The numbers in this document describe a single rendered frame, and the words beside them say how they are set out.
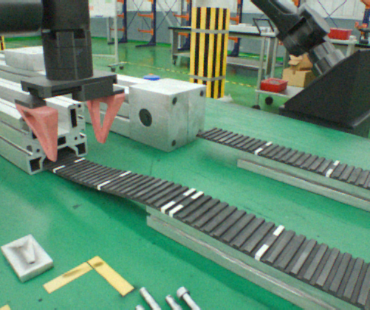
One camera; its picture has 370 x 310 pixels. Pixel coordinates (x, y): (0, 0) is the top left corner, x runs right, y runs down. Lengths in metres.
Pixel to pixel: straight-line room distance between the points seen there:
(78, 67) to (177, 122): 0.20
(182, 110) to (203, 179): 0.13
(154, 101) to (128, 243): 0.25
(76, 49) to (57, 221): 0.19
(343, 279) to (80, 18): 0.36
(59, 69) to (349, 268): 0.35
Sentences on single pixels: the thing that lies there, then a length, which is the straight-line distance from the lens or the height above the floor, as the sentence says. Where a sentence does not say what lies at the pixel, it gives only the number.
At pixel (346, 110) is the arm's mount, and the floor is 0.81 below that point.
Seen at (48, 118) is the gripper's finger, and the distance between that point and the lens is 0.37.
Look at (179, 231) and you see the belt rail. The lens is 0.32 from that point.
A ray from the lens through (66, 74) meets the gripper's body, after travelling 0.38.
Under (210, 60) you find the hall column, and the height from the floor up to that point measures 0.53.
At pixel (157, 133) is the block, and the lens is 0.52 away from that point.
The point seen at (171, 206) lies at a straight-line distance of 0.31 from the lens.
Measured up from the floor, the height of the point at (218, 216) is 0.81.
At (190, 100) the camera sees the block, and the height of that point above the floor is 0.86.
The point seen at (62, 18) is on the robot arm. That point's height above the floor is 0.98.
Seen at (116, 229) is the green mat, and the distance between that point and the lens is 0.34.
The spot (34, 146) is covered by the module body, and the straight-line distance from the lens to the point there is 0.47.
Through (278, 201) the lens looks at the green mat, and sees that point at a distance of 0.41.
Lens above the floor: 0.99
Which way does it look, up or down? 24 degrees down
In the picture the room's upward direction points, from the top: 2 degrees clockwise
